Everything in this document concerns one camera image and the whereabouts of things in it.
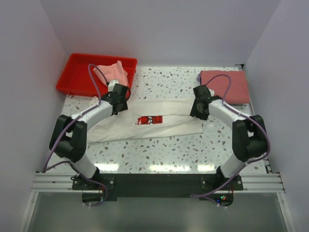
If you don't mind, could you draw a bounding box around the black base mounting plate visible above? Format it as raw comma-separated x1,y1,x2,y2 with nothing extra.
72,173,243,206

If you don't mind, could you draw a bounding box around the red plastic bin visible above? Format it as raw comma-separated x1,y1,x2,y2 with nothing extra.
56,53,138,97

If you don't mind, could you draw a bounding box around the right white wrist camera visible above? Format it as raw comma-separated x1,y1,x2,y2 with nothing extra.
209,89,215,96

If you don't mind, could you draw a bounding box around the light pink t-shirt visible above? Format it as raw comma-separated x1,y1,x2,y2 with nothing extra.
93,60,129,87

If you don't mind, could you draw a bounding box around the white graphic t-shirt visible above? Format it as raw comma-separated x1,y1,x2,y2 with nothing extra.
87,98,203,144

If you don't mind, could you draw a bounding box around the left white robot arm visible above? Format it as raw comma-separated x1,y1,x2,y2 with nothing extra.
49,81,131,189

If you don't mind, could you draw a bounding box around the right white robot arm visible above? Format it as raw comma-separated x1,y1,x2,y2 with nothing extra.
190,86,269,190

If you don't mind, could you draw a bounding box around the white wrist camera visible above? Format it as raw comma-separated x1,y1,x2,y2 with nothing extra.
107,80,119,92
209,89,215,96

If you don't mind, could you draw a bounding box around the folded dusty red t-shirt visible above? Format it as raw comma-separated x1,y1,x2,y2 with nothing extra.
200,70,250,104

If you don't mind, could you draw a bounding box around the folded purple t-shirt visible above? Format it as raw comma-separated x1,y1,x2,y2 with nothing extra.
197,74,201,85

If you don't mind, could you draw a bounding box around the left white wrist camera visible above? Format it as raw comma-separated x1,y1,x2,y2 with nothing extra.
107,80,119,92

